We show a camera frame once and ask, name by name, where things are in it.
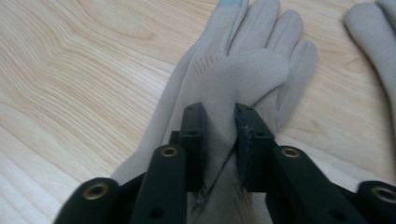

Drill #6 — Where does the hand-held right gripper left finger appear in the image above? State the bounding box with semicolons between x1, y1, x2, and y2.
130;102;207;224

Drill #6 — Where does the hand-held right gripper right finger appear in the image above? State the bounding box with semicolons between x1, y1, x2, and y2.
234;102;369;224

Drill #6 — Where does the beige knit glove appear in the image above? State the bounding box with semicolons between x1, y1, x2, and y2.
343;0;396;134
109;0;319;224

